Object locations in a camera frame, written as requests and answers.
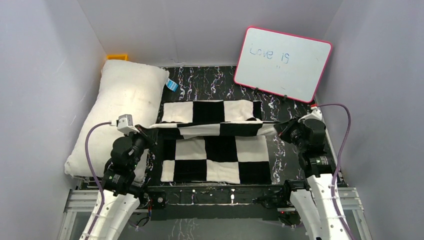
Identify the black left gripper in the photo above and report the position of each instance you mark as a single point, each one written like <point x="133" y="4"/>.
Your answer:
<point x="142" y="133"/>

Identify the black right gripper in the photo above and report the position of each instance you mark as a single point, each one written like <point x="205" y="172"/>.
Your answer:
<point x="283" y="129"/>

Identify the white pillow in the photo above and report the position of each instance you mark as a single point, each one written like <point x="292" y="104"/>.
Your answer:
<point x="125" y="88"/>

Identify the black white checkered pillowcase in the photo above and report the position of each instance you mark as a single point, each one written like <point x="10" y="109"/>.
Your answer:
<point x="220" y="141"/>

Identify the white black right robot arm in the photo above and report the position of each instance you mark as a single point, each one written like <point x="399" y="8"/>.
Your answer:
<point x="316" y="199"/>

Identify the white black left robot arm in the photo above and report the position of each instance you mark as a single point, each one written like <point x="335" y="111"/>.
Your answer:
<point x="117" y="196"/>

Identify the blue white pillow tag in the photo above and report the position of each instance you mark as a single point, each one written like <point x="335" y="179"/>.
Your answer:
<point x="171" y="85"/>

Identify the pink framed whiteboard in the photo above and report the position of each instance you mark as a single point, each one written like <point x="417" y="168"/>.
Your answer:
<point x="282" y="64"/>

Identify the yellow plastic bin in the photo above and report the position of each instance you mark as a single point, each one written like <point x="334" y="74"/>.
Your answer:
<point x="123" y="57"/>

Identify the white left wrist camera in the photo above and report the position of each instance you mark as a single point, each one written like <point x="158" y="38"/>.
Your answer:
<point x="124" y="124"/>

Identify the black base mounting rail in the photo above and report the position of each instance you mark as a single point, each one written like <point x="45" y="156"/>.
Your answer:
<point x="274" y="205"/>

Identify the aluminium frame rail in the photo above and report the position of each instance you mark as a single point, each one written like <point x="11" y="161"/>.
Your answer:
<point x="83" y="201"/>

